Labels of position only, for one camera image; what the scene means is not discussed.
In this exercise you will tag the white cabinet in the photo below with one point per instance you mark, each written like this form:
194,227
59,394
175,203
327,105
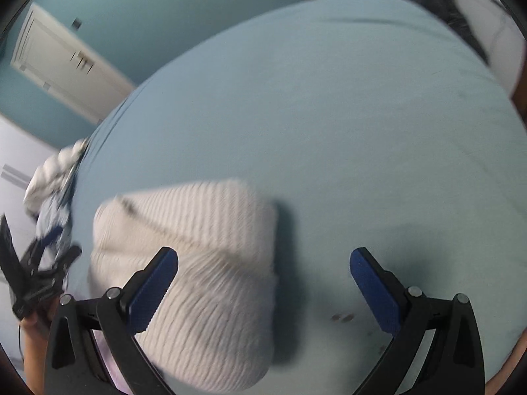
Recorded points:
502,41

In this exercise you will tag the brown wooden chair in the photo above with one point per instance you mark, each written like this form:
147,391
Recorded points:
521,101

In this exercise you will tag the pink checked quilt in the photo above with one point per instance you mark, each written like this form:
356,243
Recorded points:
107,362

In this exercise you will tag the white door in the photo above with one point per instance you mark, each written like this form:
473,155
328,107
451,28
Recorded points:
53,61

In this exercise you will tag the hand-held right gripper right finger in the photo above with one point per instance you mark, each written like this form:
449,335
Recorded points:
372,288

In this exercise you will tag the white puffer jacket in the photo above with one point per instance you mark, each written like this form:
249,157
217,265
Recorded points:
53,168

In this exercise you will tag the white and blue knit sweater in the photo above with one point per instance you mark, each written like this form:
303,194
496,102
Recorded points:
214,255

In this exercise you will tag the bed with teal sheet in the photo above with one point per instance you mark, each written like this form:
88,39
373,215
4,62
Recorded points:
329,131

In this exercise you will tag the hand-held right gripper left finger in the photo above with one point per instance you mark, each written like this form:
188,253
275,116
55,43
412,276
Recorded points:
154,284

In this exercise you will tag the dark wall switch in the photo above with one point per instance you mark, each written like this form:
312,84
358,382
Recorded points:
76,23

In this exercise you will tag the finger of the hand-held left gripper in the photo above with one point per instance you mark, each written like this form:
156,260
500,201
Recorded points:
35,255
68,257

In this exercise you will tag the person's left hand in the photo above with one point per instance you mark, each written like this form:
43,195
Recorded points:
39,317

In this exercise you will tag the person's left forearm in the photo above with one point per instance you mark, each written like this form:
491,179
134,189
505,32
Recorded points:
35,358

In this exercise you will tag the crumpled grey clothes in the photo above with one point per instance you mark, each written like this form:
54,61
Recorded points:
53,214

